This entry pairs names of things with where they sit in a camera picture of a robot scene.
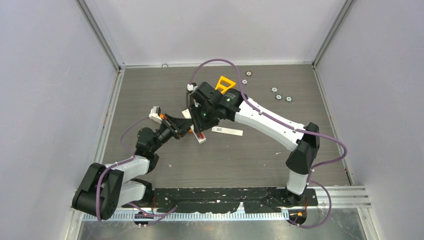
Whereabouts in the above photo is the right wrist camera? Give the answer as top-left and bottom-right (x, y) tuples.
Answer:
(186, 83), (198, 93)

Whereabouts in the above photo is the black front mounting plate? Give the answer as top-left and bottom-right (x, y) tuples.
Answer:
(139, 187), (318, 214)

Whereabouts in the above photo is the yellow triangle bracket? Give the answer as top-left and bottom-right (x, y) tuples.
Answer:
(215, 75), (237, 94)

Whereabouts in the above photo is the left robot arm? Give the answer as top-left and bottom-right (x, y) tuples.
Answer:
(71, 114), (193, 221)

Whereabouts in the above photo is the white box sleeve cover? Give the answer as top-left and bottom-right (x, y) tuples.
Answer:
(211, 126), (243, 136)

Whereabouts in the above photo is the long white box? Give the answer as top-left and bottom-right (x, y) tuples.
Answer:
(181, 109), (207, 145)

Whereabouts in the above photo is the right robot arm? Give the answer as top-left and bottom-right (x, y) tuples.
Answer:
(186, 82), (320, 207)

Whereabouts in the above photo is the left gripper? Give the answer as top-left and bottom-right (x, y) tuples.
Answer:
(150, 114), (193, 153)

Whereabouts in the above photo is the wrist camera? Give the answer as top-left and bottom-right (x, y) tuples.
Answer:
(186, 83), (198, 93)
(148, 106), (162, 124)

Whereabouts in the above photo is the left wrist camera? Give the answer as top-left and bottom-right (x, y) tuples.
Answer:
(148, 106), (162, 124)

